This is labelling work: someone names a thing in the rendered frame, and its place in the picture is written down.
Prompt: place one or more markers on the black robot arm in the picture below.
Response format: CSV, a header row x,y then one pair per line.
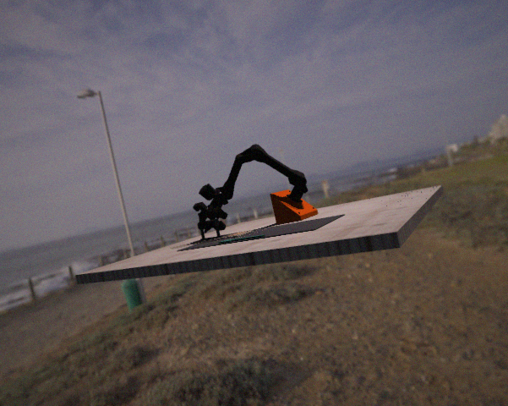
x,y
257,153

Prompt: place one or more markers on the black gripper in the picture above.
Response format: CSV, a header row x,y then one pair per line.
x,y
206,213

